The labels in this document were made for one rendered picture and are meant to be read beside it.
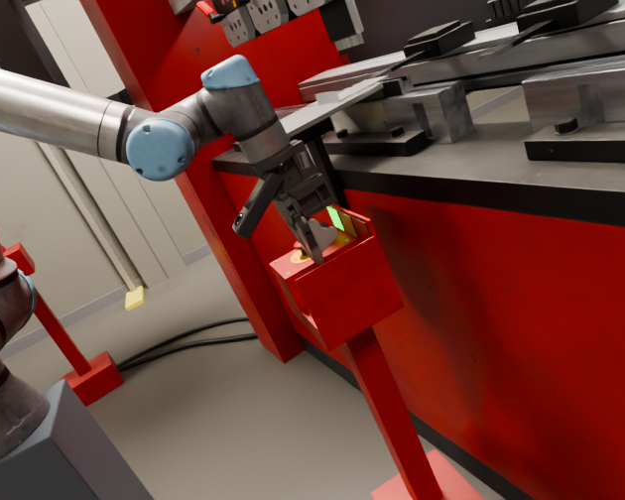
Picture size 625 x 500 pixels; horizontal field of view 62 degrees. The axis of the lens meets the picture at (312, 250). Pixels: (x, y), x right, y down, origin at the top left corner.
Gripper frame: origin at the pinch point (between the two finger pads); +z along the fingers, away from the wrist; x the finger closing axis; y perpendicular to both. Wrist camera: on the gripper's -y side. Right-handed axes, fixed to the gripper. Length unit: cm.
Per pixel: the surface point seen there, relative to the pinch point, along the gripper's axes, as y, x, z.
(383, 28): 75, 85, -18
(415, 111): 31.6, 6.4, -11.3
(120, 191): -38, 279, 9
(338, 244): 6.5, 6.3, 2.6
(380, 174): 19.1, 4.0, -5.6
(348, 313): -0.5, -4.9, 9.4
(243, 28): 25, 60, -39
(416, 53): 49, 28, -16
